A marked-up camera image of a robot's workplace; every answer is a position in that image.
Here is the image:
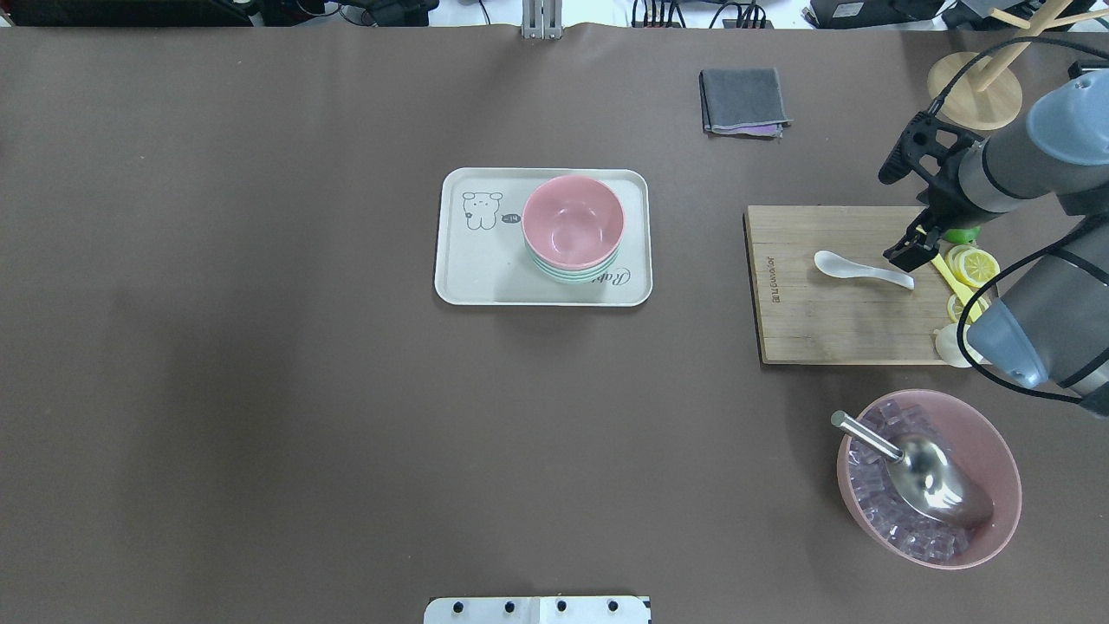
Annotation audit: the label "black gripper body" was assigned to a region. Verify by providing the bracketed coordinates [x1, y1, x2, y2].
[879, 111, 983, 231]

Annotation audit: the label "white ceramic spoon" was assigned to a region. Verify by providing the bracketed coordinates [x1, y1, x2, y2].
[813, 250, 915, 289]

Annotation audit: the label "small pink bowl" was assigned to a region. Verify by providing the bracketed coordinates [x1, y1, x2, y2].
[522, 175, 625, 272]

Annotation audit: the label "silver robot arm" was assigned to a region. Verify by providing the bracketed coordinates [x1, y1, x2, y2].
[879, 70, 1108, 416]

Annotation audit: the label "large pink ice bowl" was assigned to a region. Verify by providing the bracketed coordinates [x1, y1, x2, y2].
[836, 388, 1022, 571]

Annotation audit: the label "green bowl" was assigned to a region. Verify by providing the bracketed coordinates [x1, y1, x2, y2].
[523, 244, 620, 284]

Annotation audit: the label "green lime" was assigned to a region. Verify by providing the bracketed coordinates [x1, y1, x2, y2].
[943, 228, 981, 245]

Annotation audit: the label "lemon slices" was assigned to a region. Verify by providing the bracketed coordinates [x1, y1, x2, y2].
[945, 244, 1003, 289]

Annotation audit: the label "yellow plastic knife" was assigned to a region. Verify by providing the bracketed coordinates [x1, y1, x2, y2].
[930, 254, 983, 323]

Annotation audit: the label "lemon half slice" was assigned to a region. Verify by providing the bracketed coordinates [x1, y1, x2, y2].
[945, 295, 990, 324]

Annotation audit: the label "wooden cup tree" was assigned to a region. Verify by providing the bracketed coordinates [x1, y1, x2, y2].
[927, 1, 1108, 131]

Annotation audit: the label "white garlic bulb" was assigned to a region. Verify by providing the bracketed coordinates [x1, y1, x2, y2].
[932, 323, 986, 368]

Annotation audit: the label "bamboo cutting board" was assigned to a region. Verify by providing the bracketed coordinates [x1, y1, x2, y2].
[744, 205, 953, 365]

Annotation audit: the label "grey folded cloth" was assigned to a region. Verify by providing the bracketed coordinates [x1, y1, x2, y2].
[698, 68, 793, 139]

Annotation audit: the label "metal ice scoop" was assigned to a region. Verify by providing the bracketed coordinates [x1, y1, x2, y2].
[830, 410, 995, 529]

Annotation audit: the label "cream rabbit tray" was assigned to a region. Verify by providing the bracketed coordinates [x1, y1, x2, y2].
[433, 167, 653, 307]

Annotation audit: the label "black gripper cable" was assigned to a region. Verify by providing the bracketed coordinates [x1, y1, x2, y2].
[929, 35, 1109, 401]

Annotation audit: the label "aluminium frame post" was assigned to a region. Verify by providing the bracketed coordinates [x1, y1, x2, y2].
[522, 0, 564, 40]

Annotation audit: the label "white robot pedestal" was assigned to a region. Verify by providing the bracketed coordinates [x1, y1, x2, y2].
[423, 595, 652, 623]

